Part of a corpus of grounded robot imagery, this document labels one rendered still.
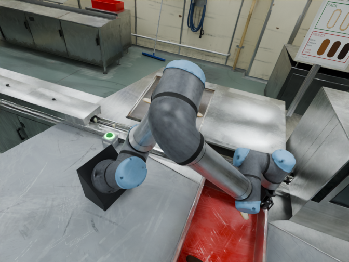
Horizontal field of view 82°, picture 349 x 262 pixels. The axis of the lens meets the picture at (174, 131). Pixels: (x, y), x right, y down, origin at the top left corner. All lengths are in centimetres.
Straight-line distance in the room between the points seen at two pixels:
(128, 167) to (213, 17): 418
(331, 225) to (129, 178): 92
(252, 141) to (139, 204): 79
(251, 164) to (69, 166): 93
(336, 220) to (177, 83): 95
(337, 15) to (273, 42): 276
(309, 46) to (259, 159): 114
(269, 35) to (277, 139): 313
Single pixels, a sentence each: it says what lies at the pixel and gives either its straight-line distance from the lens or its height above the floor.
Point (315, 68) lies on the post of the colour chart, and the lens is 181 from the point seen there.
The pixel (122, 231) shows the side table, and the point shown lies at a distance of 99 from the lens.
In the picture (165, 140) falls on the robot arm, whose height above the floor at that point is 143.
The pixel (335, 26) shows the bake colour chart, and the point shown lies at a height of 151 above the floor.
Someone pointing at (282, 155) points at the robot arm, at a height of 126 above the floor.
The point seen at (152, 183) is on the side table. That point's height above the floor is 82.
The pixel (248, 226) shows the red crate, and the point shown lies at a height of 82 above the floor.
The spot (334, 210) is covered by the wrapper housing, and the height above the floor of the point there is 99.
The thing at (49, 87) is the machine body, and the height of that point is 82.
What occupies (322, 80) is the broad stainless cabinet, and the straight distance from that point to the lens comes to 283.
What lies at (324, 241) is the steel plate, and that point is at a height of 82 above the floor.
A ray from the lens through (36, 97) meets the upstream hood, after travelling 168.
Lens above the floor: 173
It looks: 40 degrees down
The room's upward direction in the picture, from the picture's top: 8 degrees clockwise
